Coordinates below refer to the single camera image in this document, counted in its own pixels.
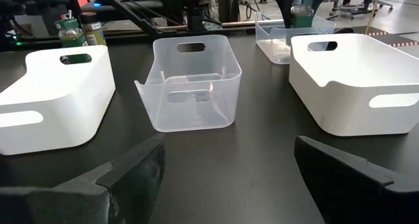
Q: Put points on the table edge frame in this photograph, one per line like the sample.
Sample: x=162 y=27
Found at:
x=235 y=25

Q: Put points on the black-lid spice jar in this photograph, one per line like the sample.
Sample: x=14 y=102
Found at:
x=93 y=34

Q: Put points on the white plastic bin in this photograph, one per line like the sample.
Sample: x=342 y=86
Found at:
x=65 y=96

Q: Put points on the office chair base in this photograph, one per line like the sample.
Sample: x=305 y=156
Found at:
x=352 y=10

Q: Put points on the white cutting board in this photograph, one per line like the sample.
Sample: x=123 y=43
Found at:
x=343 y=70

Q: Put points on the black diagonal frame strut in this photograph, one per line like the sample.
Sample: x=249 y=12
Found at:
x=124 y=9

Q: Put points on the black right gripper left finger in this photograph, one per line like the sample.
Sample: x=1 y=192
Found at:
x=82 y=201

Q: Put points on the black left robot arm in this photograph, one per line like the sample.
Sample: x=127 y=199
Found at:
x=284 y=4

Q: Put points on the translucent plastic bin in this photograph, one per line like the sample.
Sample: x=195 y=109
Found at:
x=196 y=70
x=271 y=44

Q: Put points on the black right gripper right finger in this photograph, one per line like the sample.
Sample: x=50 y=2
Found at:
x=360 y=197

